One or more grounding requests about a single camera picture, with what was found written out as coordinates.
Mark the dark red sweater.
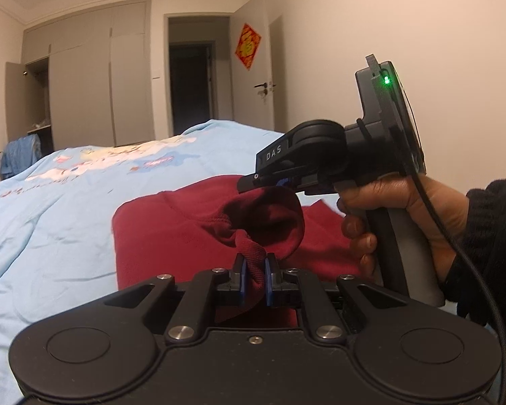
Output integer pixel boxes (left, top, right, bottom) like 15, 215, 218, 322
112, 175, 360, 327

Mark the black sleeved right forearm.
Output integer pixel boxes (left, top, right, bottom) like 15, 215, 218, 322
443, 180, 506, 328

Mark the blue clothes pile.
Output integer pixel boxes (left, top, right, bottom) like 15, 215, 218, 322
0, 134, 42, 180

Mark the person's right hand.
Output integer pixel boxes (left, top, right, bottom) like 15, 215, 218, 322
336, 174, 470, 281

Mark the white room door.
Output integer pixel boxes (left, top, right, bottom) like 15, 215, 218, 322
229, 0, 276, 131

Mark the red diamond door decoration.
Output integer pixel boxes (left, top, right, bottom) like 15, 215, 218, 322
235, 23, 261, 71

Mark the light blue cartoon bed quilt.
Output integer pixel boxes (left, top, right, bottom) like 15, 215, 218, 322
0, 119, 347, 405

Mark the grey built-in wardrobe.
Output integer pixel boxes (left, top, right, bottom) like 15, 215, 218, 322
22, 0, 154, 149

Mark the open grey wardrobe door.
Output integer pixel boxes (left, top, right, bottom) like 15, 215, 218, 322
5, 62, 30, 141

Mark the black door handle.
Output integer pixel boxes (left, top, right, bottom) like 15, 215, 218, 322
254, 81, 276, 98

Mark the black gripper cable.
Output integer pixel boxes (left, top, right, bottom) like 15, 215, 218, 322
355, 66, 506, 405

